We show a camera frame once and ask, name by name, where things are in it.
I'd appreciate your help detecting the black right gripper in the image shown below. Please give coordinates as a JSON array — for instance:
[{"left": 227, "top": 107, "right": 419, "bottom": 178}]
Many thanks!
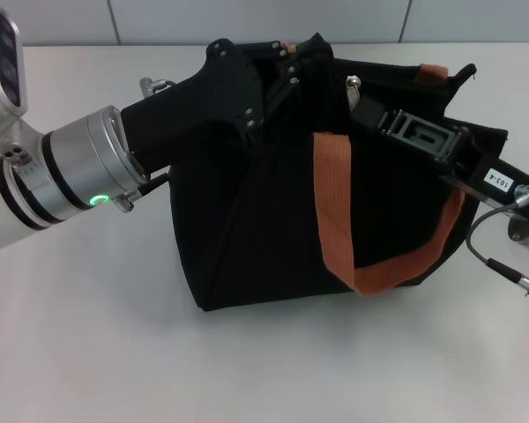
[{"left": 350, "top": 98, "right": 529, "bottom": 209}]

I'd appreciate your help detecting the black bag with orange handles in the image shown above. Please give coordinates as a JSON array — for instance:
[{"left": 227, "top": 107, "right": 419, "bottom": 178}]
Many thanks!
[{"left": 165, "top": 31, "right": 510, "bottom": 314}]

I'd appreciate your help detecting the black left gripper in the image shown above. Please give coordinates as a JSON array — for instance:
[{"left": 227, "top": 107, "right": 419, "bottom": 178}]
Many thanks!
[{"left": 121, "top": 38, "right": 303, "bottom": 175}]

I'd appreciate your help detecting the silver metal zipper pull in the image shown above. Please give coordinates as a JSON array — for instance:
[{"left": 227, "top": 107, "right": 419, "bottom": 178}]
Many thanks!
[{"left": 344, "top": 75, "right": 363, "bottom": 107}]

